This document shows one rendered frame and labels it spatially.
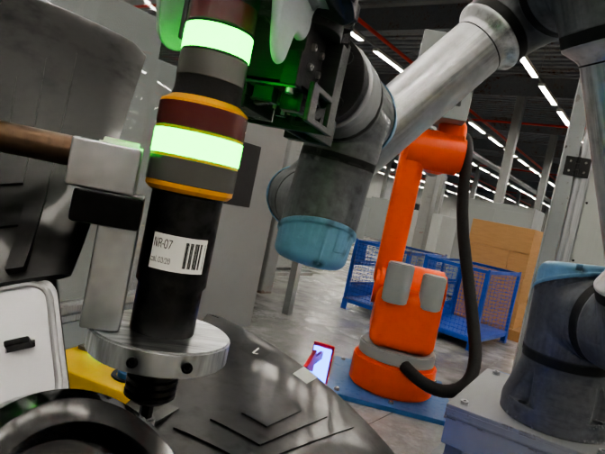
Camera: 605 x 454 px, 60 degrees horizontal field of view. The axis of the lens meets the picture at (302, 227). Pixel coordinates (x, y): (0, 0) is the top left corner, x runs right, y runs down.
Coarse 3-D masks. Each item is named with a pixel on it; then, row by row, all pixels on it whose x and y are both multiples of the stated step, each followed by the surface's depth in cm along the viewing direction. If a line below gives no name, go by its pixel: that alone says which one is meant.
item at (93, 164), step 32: (96, 160) 23; (128, 160) 24; (96, 192) 23; (128, 192) 24; (128, 224) 24; (96, 256) 24; (128, 256) 24; (96, 288) 24; (96, 320) 24; (128, 320) 27; (96, 352) 24; (128, 352) 23; (160, 352) 23; (192, 352) 24; (224, 352) 26
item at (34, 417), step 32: (0, 416) 16; (32, 416) 17; (64, 416) 18; (96, 416) 19; (128, 416) 20; (0, 448) 15; (32, 448) 17; (64, 448) 18; (96, 448) 19; (128, 448) 20; (160, 448) 21
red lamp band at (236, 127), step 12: (168, 108) 24; (180, 108) 24; (192, 108) 24; (204, 108) 24; (216, 108) 24; (156, 120) 25; (168, 120) 24; (180, 120) 24; (192, 120) 24; (204, 120) 24; (216, 120) 24; (228, 120) 24; (240, 120) 25; (216, 132) 24; (228, 132) 24; (240, 132) 25
